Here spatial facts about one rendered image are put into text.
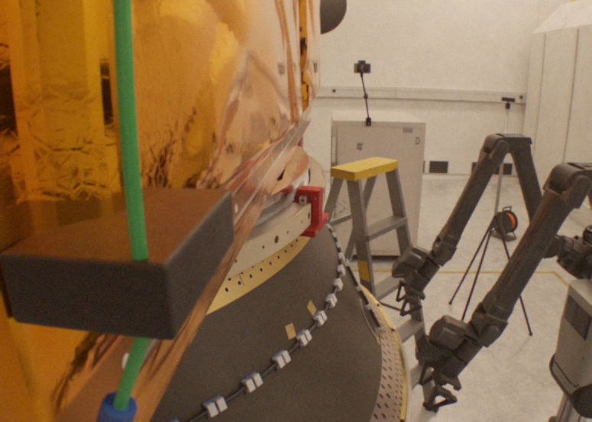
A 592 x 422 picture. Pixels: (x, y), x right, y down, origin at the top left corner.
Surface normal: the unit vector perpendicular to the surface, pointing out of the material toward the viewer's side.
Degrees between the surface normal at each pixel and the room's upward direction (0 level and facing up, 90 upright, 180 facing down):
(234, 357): 62
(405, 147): 90
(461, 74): 90
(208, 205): 0
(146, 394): 90
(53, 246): 0
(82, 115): 91
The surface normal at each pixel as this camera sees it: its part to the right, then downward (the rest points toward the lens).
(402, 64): -0.07, 0.29
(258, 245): 0.84, 0.15
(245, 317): 0.72, -0.30
